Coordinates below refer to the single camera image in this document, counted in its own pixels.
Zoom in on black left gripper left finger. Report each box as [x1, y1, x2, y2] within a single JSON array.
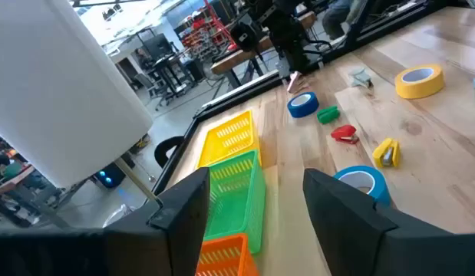
[[0, 167, 211, 276]]

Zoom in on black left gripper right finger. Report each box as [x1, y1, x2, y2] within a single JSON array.
[[302, 167, 475, 276]]

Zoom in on pale pink staple remover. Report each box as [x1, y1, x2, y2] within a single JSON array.
[[285, 71, 304, 94]]

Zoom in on light blue tape roll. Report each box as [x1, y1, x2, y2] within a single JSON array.
[[332, 165, 392, 208]]

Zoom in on dark blue tape roll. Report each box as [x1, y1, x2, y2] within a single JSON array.
[[286, 91, 320, 119]]

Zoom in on grey staple remover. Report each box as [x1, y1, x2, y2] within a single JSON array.
[[348, 67, 374, 89]]

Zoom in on green stapler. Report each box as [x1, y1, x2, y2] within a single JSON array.
[[316, 105, 341, 125]]

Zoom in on yellow stapler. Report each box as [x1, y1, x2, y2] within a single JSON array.
[[371, 137, 401, 169]]

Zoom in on yellow plastic basket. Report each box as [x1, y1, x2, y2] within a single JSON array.
[[196, 110, 262, 169]]

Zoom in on red stapler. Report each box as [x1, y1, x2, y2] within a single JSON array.
[[330, 124, 360, 146]]

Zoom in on yellow tape roll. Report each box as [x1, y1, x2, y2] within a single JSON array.
[[394, 64, 446, 100]]

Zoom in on person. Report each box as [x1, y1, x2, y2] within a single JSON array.
[[134, 48, 153, 72], [321, 0, 363, 41]]

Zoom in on green plastic basket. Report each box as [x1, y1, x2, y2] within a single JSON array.
[[203, 149, 267, 255]]

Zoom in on orange plastic basket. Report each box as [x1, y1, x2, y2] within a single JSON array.
[[194, 232, 261, 276]]

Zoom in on clear plastic bag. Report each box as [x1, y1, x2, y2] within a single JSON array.
[[101, 202, 140, 229]]

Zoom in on black box with blue lights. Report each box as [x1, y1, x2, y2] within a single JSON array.
[[91, 161, 127, 189]]

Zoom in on yellow black floor object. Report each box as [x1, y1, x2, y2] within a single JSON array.
[[128, 133, 152, 155]]

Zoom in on red storage shelving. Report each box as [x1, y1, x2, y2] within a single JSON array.
[[180, 0, 238, 58]]

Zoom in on black office desk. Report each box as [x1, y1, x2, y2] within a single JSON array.
[[150, 51, 198, 108]]

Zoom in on black computer monitor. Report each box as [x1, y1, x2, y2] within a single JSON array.
[[142, 33, 173, 59]]

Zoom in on grey office chair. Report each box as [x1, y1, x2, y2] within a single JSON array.
[[133, 72, 167, 110]]

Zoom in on white cylinder table lamp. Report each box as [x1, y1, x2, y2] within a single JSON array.
[[0, 0, 158, 202]]

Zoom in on cluttered workbench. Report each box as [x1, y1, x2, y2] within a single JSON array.
[[0, 130, 75, 231]]

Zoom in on black frame handle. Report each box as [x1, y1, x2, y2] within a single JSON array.
[[153, 135, 186, 169]]

